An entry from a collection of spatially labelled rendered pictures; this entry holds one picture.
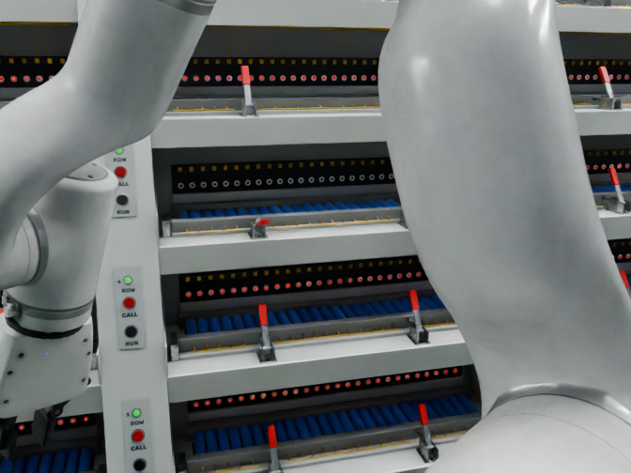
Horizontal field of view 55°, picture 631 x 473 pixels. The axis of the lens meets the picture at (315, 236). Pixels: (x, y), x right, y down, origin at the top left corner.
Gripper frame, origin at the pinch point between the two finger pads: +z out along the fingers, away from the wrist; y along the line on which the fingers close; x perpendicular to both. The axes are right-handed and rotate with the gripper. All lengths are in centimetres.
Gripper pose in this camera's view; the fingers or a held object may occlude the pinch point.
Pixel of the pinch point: (24, 431)
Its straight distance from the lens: 77.8
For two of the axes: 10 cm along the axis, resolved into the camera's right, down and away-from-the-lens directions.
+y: 6.4, -0.8, 7.7
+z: -3.1, 8.9, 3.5
